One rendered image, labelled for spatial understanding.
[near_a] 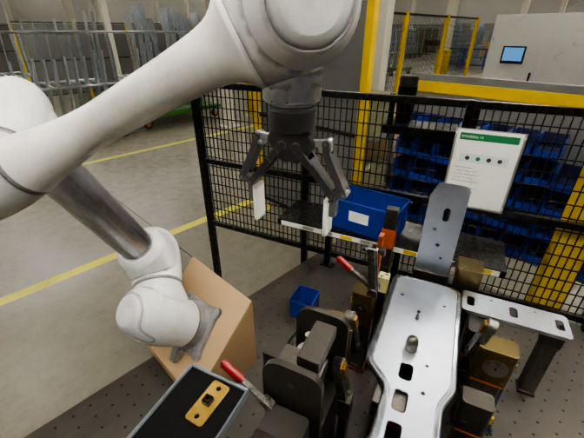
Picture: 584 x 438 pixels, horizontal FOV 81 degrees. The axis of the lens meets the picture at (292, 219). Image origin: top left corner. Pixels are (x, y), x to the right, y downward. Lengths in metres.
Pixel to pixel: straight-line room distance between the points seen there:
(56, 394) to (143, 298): 1.47
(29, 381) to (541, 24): 7.42
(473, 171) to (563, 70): 5.70
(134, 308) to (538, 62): 6.85
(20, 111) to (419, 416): 1.01
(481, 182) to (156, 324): 1.23
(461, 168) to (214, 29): 1.22
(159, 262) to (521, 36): 6.76
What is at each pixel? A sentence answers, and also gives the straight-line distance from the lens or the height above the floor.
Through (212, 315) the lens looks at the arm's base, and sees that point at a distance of 1.20.
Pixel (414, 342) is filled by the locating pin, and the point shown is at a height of 1.04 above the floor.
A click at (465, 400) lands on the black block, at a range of 1.01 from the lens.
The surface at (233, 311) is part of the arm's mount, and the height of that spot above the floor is 0.96.
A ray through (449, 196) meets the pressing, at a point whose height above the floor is 1.30.
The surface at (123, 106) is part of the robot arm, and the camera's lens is 0.47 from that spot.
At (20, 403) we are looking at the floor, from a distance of 2.55.
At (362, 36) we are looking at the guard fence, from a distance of 2.67.
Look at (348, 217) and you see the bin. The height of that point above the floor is 1.09.
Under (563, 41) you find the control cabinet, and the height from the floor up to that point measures 1.63.
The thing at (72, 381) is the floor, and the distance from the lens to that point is 2.50.
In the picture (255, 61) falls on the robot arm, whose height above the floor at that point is 1.74.
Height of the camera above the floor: 1.76
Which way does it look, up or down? 29 degrees down
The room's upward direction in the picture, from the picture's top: straight up
